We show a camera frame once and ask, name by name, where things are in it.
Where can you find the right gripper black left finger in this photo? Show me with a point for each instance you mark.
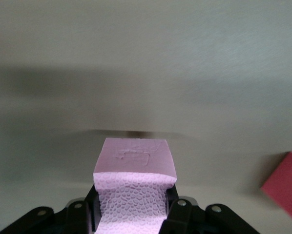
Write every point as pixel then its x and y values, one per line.
pixel 78 217

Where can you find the red foam cube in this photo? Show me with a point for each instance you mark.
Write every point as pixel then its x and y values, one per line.
pixel 285 185

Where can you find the pink foam cube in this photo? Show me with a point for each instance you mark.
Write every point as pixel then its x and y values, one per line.
pixel 133 161

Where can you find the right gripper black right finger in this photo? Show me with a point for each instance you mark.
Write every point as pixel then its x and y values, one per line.
pixel 180 212

